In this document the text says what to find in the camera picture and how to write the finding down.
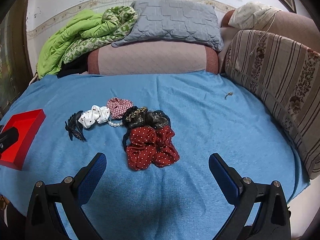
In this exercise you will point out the wooden glass panel door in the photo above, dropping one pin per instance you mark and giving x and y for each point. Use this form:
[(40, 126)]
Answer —
[(16, 71)]

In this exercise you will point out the small metal trinket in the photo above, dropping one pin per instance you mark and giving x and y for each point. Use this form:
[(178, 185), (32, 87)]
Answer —
[(228, 94)]

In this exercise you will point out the pink bolster cushion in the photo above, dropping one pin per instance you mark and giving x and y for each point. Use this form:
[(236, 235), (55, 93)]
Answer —
[(159, 57)]

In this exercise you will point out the red tray box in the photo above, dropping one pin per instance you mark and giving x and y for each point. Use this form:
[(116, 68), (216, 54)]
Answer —
[(28, 124)]

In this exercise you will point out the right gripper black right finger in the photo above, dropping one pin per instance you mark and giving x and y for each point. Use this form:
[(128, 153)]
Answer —
[(260, 210)]

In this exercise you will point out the grey quilted pillow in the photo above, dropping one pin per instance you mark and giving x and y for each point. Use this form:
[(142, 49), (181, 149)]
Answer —
[(174, 20)]

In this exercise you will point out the red gingham scrunchie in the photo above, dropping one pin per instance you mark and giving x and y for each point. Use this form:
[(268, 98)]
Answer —
[(118, 107)]

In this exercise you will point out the green quilted blanket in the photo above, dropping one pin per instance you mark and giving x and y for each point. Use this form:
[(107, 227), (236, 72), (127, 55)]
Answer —
[(85, 32)]

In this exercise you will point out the white floral pillow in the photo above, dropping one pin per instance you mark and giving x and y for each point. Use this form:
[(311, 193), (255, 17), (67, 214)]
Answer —
[(253, 15)]

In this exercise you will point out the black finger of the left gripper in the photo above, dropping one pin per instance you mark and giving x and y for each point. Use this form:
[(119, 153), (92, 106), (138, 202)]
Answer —
[(8, 138)]

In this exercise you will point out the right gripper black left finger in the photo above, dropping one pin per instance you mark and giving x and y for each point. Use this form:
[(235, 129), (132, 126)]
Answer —
[(43, 219)]

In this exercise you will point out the black hair claw clip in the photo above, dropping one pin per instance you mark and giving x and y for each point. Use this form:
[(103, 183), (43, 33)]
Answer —
[(74, 127)]

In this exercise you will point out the red polka dot scrunchie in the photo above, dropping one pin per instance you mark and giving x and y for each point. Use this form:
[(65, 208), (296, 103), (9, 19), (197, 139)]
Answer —
[(151, 146)]

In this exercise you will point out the blue terry bed cover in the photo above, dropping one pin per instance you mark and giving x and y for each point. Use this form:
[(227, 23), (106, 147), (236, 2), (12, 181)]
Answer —
[(181, 201)]

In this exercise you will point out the white dotted scrunchie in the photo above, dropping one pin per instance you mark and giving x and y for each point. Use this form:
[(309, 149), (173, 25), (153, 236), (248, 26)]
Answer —
[(96, 114)]

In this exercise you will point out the striped floral cushion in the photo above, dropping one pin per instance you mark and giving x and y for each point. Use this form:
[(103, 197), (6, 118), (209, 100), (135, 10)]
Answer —
[(284, 75)]

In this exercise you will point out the black sheer scrunchie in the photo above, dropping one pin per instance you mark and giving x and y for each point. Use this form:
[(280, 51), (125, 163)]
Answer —
[(136, 117)]

